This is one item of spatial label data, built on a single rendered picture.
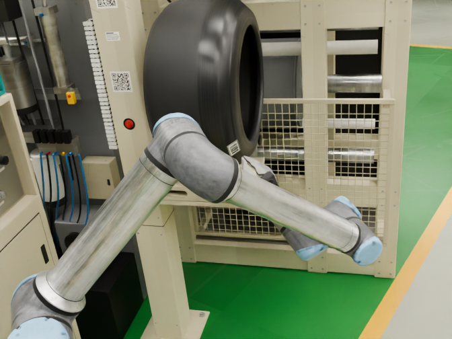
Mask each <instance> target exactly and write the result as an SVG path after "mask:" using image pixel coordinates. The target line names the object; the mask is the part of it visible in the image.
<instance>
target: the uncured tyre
mask: <svg viewBox="0 0 452 339"><path fill-rule="evenodd" d="M143 93H144V101H145V110H146V114H147V120H148V123H149V128H150V130H151V134H153V128H154V126H155V124H156V123H157V121H158V120H159V119H160V118H162V117H163V116H165V115H168V114H173V113H183V114H187V115H189V116H190V117H191V118H193V119H194V120H195V121H196V122H197V123H198V124H199V125H200V127H201V129H202V131H203V133H204V134H205V136H206V137H207V139H208V140H209V141H210V142H211V143H212V144H213V145H214V146H215V147H216V148H218V149H220V150H221V151H222V152H224V153H226V154H228V155H229V156H230V154H229V151H228V148H227V146H228V145H230V144H231V143H232V142H234V141H236V140H237V141H238V143H239V147H240V149H241V150H240V151H238V152H237V153H236V154H234V155H232V157H233V158H235V159H236V160H237V161H238V163H239V165H240V164H241V158H242V157H243V156H247V157H249V156H250V155H251V154H252V153H253V152H254V150H255V148H256V145H257V142H258V138H259V134H260V128H261V123H262V111H263V102H264V64H263V54H262V43H261V38H260V31H259V27H258V23H257V21H256V17H255V15H254V13H253V12H252V10H251V9H249V8H248V7H247V6H246V5H245V4H244V3H243V2H242V1H240V0H178V1H174V2H173V3H170V4H169V5H167V6H166V7H165V9H164V10H163V11H162V12H161V13H160V14H159V16H158V17H157V18H156V20H155V21H154V23H153V25H152V27H151V30H150V32H149V36H148V39H147V44H146V48H145V57H144V65H143Z"/></svg>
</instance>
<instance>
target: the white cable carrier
mask: <svg viewBox="0 0 452 339"><path fill-rule="evenodd" d="M83 25H84V26H86V27H84V30H89V31H86V32H85V35H89V36H86V40H88V41H87V44H90V45H89V46H88V49H91V50H89V53H93V54H90V58H92V59H91V62H92V64H91V65H92V67H93V71H95V72H93V74H94V75H97V76H95V77H94V78H95V80H96V81H95V83H96V84H98V85H96V87H97V88H99V89H97V91H98V93H99V94H98V97H100V98H99V101H100V105H103V106H101V109H102V117H103V118H104V121H106V122H105V123H104V125H105V129H106V133H107V134H106V136H107V137H109V138H108V141H109V142H108V144H109V149H117V148H118V142H117V138H116V132H115V128H114V122H113V118H112V112H111V108H110V102H109V98H108V92H107V88H106V82H105V78H104V72H103V68H102V62H101V58H100V52H99V48H98V41H97V38H96V31H95V28H94V24H93V19H88V20H87V21H86V22H83ZM105 97H106V98H105Z"/></svg>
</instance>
